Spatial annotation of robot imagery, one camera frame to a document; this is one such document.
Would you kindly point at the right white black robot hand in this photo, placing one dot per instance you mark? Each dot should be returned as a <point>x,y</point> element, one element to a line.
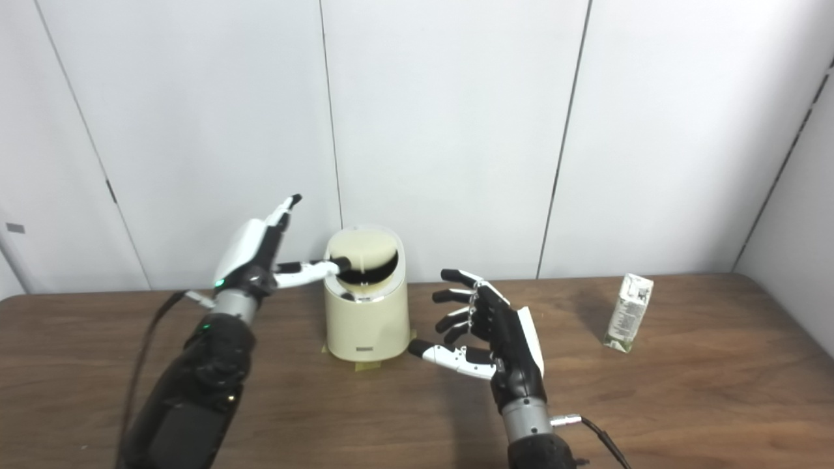
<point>511,352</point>

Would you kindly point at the cream-colored round bin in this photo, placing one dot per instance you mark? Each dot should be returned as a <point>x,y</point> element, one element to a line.
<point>368,326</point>

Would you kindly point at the white green milk carton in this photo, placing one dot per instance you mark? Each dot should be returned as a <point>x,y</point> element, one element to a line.
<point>627,312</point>

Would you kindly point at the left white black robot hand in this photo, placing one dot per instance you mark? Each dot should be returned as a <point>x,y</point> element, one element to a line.
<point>247,254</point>

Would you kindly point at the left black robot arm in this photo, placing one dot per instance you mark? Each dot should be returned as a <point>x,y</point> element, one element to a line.
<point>195,391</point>

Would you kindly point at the black wall panel hinge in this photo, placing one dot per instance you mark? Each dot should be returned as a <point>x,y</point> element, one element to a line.
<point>111,191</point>

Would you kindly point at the cream round bin lid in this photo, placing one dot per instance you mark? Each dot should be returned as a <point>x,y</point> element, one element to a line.
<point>361,247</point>

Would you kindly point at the grey wall label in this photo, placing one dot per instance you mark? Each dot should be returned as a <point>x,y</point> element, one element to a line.
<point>15,228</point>

